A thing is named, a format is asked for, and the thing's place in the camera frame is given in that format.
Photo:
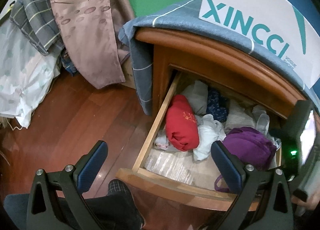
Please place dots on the white pink floral underwear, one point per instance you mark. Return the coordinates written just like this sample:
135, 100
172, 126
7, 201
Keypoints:
161, 142

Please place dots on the blue checked cloth cover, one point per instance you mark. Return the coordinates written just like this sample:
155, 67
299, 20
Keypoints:
183, 16

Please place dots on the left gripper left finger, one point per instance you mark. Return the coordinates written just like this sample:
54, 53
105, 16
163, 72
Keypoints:
44, 207

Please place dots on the red underwear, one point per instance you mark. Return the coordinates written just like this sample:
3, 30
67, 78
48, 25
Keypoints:
181, 124

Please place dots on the grey plaid blanket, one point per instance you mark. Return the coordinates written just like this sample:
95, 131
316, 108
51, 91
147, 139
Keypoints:
36, 20

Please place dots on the white patterned bedding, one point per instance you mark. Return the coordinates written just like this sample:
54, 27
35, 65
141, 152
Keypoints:
26, 74

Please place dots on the white XINCCI shoe box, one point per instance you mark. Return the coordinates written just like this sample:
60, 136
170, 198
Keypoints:
277, 25

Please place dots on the purple underwear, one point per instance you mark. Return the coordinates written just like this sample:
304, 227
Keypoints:
250, 147

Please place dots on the grey underwear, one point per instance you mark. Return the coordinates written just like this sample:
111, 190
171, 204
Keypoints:
197, 96

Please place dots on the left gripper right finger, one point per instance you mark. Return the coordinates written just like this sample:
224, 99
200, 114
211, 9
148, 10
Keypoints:
262, 197

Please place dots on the brown satin curtain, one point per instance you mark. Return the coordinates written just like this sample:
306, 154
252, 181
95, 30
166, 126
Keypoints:
122, 12

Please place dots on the wooden nightstand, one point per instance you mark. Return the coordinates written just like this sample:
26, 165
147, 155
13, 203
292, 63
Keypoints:
216, 62

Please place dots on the plaid slipper foot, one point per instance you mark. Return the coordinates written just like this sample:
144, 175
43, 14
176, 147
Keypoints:
117, 187

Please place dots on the pink floral curtain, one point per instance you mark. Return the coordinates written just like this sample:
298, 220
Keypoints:
87, 31

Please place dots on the cardboard box on floor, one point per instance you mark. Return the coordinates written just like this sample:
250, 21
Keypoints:
128, 74

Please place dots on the person right hand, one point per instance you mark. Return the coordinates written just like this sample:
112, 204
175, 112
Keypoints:
311, 202

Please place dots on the navy speckled underwear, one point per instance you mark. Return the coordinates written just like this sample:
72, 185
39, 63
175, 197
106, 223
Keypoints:
217, 105

